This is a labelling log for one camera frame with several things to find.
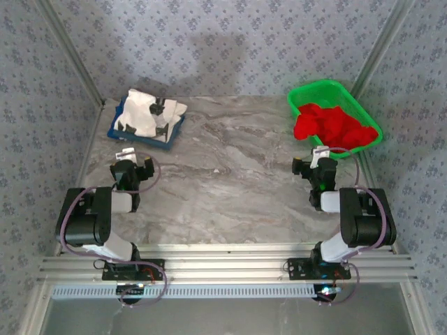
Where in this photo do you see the red t-shirt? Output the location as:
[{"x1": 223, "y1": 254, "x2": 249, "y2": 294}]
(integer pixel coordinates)
[{"x1": 293, "y1": 103, "x2": 381, "y2": 150}]

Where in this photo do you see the blue plastic tray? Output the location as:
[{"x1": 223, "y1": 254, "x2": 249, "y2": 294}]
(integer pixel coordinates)
[{"x1": 106, "y1": 96, "x2": 186, "y2": 151}]

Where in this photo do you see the white t-shirt with black print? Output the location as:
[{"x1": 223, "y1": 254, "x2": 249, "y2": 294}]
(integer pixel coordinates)
[{"x1": 115, "y1": 89, "x2": 189, "y2": 144}]

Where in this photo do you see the green plastic basket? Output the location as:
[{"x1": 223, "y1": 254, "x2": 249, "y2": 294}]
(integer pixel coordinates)
[{"x1": 286, "y1": 79, "x2": 384, "y2": 161}]

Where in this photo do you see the small controller board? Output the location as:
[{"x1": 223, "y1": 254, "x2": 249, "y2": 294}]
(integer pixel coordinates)
[
  {"x1": 116, "y1": 283, "x2": 147, "y2": 304},
  {"x1": 313, "y1": 284, "x2": 342, "y2": 304}
]

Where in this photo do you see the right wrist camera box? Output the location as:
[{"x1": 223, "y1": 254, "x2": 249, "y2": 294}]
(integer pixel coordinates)
[{"x1": 312, "y1": 146, "x2": 331, "y2": 168}]

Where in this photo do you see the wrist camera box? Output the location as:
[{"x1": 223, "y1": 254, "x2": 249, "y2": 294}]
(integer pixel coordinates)
[
  {"x1": 117, "y1": 147, "x2": 138, "y2": 162},
  {"x1": 312, "y1": 146, "x2": 331, "y2": 168}
]

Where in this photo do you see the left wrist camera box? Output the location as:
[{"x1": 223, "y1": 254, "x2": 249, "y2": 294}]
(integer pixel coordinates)
[{"x1": 117, "y1": 147, "x2": 138, "y2": 162}]

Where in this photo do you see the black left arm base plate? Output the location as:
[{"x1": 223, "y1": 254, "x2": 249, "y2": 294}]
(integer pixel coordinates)
[{"x1": 102, "y1": 260, "x2": 166, "y2": 282}]

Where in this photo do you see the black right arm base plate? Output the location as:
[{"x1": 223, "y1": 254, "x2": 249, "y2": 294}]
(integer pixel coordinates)
[{"x1": 286, "y1": 258, "x2": 352, "y2": 281}]

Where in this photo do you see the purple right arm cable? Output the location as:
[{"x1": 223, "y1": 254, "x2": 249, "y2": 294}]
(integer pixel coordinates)
[{"x1": 317, "y1": 147, "x2": 397, "y2": 308}]

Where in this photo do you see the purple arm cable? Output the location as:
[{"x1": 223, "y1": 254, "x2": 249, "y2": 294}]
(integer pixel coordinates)
[
  {"x1": 317, "y1": 147, "x2": 397, "y2": 308},
  {"x1": 57, "y1": 150, "x2": 170, "y2": 308}
]

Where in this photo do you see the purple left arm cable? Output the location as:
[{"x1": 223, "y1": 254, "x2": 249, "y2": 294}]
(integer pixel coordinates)
[{"x1": 57, "y1": 150, "x2": 170, "y2": 308}]

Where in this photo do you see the aluminium rail frame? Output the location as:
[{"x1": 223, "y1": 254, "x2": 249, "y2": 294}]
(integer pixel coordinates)
[{"x1": 36, "y1": 243, "x2": 418, "y2": 284}]

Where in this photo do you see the aluminium corner post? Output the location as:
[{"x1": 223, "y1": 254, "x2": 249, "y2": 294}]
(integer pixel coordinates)
[
  {"x1": 36, "y1": 0, "x2": 108, "y2": 107},
  {"x1": 350, "y1": 0, "x2": 417, "y2": 96}
]

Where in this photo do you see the grey slotted cable duct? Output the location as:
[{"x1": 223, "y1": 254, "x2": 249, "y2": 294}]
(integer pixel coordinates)
[{"x1": 51, "y1": 283, "x2": 317, "y2": 300}]

